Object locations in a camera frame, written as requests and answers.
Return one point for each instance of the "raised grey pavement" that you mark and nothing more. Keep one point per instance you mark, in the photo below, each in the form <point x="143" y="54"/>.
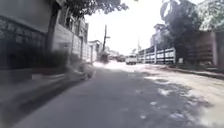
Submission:
<point x="26" y="87"/>

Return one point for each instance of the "grey concrete road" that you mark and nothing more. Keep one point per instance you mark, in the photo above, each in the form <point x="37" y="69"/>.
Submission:
<point x="110" y="100"/>

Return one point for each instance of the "white vehicle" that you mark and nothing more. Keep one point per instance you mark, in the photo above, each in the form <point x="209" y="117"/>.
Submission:
<point x="131" y="60"/>

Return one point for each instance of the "overhanging tree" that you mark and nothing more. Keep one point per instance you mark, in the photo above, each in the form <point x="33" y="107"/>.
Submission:
<point x="96" y="5"/>

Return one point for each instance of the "pale building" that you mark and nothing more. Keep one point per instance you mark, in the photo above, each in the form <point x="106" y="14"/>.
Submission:
<point x="158" y="33"/>

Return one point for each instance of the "group of trees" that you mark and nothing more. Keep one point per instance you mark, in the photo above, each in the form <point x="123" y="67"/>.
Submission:
<point x="180" y="23"/>

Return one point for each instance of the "white fence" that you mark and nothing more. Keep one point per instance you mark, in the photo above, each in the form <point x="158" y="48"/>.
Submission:
<point x="160" y="56"/>

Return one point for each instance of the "utility pole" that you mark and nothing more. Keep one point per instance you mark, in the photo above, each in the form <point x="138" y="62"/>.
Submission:
<point x="105" y="36"/>

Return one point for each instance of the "grey roadside pavement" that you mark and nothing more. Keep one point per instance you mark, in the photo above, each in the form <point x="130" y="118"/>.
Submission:
<point x="200" y="72"/>

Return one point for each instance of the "grey walled building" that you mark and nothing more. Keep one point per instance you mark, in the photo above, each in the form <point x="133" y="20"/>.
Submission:
<point x="23" y="36"/>

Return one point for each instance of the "brown wall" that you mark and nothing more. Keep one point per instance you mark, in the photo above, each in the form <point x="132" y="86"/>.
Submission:
<point x="203" y="48"/>

